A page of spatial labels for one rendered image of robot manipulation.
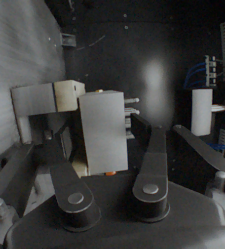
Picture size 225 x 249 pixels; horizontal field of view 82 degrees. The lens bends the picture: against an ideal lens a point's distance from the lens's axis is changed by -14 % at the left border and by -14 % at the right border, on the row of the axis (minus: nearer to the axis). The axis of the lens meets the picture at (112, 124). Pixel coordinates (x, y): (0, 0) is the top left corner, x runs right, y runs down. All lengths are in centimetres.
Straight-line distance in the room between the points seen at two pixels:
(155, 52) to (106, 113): 39
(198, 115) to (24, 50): 29
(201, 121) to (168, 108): 26
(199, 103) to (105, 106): 18
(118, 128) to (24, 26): 18
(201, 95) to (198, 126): 6
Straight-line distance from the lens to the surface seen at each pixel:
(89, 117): 17
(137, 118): 18
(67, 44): 50
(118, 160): 18
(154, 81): 51
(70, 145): 18
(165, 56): 54
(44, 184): 20
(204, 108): 30
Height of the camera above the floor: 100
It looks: 5 degrees up
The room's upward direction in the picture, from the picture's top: 84 degrees clockwise
